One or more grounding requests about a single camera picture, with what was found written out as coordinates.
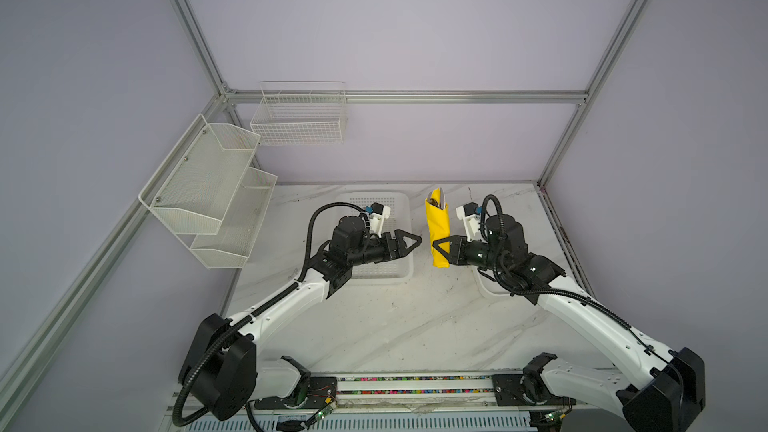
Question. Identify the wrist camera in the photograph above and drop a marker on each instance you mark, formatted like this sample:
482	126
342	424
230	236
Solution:
469	215
377	214

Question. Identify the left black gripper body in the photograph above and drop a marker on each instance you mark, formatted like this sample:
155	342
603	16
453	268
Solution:
374	251

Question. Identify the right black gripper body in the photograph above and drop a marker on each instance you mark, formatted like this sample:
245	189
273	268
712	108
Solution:
475	253

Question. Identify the white wire wall basket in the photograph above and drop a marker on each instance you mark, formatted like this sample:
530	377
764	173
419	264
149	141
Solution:
301	113

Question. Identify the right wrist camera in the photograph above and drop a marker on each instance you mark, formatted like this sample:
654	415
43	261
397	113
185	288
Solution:
469	215

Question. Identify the white rectangular plastic tray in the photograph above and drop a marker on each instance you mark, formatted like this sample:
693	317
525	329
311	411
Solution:
488	288

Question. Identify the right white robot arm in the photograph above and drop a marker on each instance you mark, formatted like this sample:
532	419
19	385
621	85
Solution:
653	387

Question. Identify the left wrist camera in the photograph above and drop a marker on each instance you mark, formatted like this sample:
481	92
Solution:
377	214

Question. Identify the aluminium cage frame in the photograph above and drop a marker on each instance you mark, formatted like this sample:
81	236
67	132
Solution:
94	93

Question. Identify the white two-tier mesh shelf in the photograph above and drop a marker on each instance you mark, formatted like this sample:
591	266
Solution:
209	194

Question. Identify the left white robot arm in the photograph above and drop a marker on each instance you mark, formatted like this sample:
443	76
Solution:
222	374

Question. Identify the aluminium front mounting rail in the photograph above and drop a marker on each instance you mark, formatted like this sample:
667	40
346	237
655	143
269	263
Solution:
467	401

